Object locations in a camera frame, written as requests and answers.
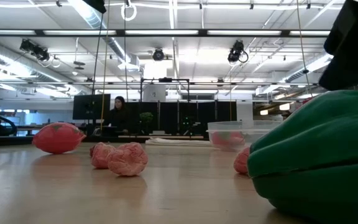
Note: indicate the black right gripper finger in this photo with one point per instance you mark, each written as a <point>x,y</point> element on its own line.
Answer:
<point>356,21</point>
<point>350,70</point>

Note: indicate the green toy bell pepper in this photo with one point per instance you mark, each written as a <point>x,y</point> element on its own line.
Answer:
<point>315,149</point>

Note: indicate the red toy strawberry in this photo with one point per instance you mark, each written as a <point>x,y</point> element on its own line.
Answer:
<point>227,140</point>

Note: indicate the pink ball front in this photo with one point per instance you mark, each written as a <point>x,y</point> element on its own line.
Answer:
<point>127,160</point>

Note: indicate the large pink-red toy fruit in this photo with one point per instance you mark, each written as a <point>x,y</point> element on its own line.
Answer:
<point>57,138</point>

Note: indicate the clear plastic tupperware container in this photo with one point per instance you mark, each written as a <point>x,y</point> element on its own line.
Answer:
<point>259,127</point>

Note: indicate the black ceiling-mounted device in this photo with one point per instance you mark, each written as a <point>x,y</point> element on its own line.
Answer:
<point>158,55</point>
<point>34,49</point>
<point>236,51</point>

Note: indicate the black partition panels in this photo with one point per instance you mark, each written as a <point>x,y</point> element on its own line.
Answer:
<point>172,116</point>

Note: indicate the white folded cloth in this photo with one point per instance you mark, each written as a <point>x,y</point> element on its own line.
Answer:
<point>179,142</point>

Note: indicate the small background green plant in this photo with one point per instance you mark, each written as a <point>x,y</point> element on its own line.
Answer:
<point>146,118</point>

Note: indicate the person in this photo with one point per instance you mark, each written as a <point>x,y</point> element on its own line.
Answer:
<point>118,118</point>

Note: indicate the black overhead box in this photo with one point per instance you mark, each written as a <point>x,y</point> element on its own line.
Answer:
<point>96,4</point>

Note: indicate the black background monitor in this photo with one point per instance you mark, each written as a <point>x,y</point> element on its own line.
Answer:
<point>85,107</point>

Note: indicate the black metal table frame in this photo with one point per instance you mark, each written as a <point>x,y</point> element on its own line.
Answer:
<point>129,140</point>

